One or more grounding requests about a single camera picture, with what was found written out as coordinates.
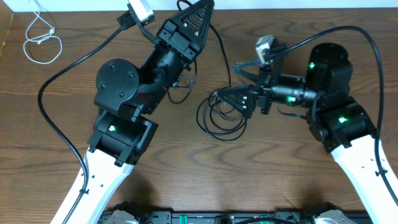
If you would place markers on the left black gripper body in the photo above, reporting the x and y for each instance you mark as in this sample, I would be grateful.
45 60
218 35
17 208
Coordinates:
183 47

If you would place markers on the cardboard panel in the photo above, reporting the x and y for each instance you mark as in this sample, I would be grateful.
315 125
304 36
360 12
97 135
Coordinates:
7 16

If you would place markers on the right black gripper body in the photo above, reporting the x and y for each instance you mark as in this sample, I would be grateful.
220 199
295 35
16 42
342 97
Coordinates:
267 83

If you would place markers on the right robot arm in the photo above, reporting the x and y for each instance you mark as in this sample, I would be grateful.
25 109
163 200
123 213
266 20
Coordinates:
334 118

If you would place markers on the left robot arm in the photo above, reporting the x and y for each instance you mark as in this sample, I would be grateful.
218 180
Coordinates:
126 95

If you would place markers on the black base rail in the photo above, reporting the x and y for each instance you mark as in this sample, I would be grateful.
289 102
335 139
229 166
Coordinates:
128 212

